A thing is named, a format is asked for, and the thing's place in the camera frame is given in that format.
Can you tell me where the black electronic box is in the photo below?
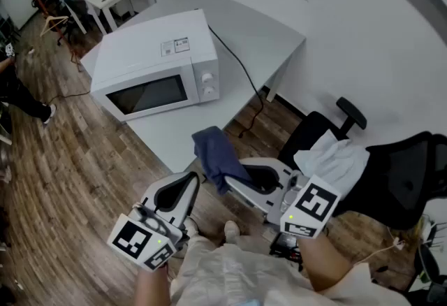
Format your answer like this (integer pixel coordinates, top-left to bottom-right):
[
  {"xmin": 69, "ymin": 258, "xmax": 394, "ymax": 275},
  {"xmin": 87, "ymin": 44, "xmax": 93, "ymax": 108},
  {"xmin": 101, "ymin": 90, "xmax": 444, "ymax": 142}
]
[{"xmin": 270, "ymin": 233, "xmax": 303, "ymax": 263}]

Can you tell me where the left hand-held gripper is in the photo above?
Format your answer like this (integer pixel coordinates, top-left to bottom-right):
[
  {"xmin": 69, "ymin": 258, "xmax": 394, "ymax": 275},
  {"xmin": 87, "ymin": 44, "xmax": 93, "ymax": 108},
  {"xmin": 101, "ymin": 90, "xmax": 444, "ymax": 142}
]
[{"xmin": 106, "ymin": 171, "xmax": 201, "ymax": 271}]

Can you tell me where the floor extension cable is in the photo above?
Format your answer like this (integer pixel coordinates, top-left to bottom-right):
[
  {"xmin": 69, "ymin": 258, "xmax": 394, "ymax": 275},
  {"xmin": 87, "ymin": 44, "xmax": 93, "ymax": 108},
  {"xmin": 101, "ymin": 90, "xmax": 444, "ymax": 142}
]
[{"xmin": 45, "ymin": 89, "xmax": 92, "ymax": 106}]

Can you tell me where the person's right shoe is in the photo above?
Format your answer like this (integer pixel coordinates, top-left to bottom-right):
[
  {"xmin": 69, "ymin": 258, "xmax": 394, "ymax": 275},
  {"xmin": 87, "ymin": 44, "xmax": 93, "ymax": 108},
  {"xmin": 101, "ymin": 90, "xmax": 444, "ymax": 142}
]
[{"xmin": 223, "ymin": 220, "xmax": 242, "ymax": 246}]

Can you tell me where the white crumpled cloth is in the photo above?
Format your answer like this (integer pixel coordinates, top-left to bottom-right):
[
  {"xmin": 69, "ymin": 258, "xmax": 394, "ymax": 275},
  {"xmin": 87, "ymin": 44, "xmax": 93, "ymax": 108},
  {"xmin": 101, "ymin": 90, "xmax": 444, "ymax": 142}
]
[{"xmin": 293, "ymin": 129, "xmax": 371, "ymax": 201}]

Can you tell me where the wooden clothes hanger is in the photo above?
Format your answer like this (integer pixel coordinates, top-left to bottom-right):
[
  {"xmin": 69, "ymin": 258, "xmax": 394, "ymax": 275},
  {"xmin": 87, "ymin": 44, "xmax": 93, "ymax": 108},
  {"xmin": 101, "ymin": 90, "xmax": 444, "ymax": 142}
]
[{"xmin": 39, "ymin": 14, "xmax": 70, "ymax": 38}]

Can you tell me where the right hand-held gripper camera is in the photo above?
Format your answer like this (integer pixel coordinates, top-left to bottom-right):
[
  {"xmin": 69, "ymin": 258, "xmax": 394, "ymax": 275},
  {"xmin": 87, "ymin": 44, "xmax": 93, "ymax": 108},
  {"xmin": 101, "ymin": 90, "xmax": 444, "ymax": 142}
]
[{"xmin": 281, "ymin": 173, "xmax": 303, "ymax": 213}]

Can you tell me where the person's left forearm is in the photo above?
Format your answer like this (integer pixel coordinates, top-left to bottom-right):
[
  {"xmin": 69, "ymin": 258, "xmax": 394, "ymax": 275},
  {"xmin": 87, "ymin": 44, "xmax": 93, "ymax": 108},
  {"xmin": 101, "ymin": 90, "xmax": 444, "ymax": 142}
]
[{"xmin": 134, "ymin": 264, "xmax": 173, "ymax": 306}]

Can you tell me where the red wooden coat rack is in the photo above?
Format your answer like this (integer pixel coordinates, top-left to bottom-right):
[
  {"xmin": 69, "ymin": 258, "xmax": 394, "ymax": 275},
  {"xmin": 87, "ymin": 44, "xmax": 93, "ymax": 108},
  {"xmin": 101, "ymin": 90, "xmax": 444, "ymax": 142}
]
[{"xmin": 20, "ymin": 0, "xmax": 83, "ymax": 71}]

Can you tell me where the thin white cable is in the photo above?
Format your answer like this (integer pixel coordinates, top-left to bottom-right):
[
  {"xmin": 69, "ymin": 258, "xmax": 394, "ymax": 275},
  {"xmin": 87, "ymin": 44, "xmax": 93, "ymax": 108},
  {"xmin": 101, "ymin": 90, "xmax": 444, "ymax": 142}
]
[{"xmin": 352, "ymin": 238, "xmax": 406, "ymax": 267}]

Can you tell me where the white microwave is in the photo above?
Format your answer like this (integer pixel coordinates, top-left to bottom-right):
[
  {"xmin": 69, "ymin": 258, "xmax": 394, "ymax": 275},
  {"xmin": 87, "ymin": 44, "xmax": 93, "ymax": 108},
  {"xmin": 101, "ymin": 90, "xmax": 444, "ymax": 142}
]
[{"xmin": 89, "ymin": 8, "xmax": 221, "ymax": 123}]

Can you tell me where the hand-held gripper camera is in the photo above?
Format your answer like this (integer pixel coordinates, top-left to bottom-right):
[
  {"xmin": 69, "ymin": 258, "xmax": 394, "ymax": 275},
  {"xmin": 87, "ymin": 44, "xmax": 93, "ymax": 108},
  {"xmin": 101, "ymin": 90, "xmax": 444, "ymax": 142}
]
[
  {"xmin": 281, "ymin": 173, "xmax": 303, "ymax": 213},
  {"xmin": 133, "ymin": 206, "xmax": 172, "ymax": 233}
]

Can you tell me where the black office chair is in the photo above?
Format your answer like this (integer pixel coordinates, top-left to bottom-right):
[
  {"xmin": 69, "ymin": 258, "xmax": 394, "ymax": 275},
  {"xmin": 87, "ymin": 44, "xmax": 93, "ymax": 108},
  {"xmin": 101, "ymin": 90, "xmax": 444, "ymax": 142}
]
[{"xmin": 277, "ymin": 96, "xmax": 447, "ymax": 232}]

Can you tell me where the dark chair with draped cloth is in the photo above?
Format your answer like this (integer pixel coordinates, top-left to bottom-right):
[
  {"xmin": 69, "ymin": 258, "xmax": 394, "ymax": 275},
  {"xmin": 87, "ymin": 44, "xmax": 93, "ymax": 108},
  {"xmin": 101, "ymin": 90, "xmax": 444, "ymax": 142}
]
[{"xmin": 64, "ymin": 0, "xmax": 92, "ymax": 36}]

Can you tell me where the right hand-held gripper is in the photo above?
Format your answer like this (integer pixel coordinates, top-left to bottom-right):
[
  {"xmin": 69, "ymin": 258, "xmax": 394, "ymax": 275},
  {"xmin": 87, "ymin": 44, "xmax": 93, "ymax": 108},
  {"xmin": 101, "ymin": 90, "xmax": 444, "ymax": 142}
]
[{"xmin": 225, "ymin": 157, "xmax": 342, "ymax": 239}]

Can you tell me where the person's right forearm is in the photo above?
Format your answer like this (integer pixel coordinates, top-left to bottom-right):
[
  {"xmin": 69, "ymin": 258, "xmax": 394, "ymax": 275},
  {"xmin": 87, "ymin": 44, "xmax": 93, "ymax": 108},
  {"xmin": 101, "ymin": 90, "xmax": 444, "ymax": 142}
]
[{"xmin": 298, "ymin": 224, "xmax": 354, "ymax": 293}]

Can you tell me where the left hand-held gripper camera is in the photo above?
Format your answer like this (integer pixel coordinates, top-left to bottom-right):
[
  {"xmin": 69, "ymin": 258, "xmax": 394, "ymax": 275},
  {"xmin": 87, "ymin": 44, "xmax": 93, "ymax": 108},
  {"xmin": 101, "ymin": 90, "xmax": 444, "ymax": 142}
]
[{"xmin": 133, "ymin": 206, "xmax": 172, "ymax": 233}]

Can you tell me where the dark blue cloth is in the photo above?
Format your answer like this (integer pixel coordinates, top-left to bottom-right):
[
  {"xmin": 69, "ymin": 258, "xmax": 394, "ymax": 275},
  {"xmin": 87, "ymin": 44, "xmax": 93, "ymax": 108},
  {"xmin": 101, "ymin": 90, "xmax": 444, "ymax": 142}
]
[{"xmin": 191, "ymin": 125, "xmax": 254, "ymax": 196}]

